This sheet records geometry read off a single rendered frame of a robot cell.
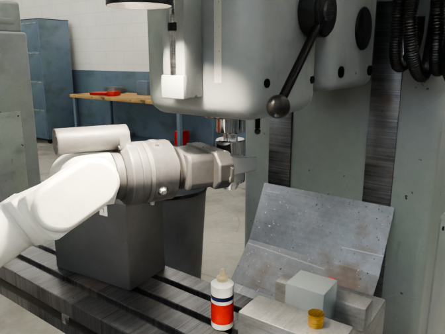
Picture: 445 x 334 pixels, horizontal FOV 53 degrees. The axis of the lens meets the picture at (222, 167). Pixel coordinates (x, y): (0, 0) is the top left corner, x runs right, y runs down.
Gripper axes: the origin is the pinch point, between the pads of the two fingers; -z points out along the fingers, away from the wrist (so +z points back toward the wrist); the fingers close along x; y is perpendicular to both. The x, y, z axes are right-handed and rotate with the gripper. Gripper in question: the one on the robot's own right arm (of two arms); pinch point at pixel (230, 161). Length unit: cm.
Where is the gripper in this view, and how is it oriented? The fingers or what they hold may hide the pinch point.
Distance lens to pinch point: 71.0
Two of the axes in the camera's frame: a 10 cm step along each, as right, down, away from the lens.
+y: -0.1, 9.7, 2.3
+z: -8.5, 1.1, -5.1
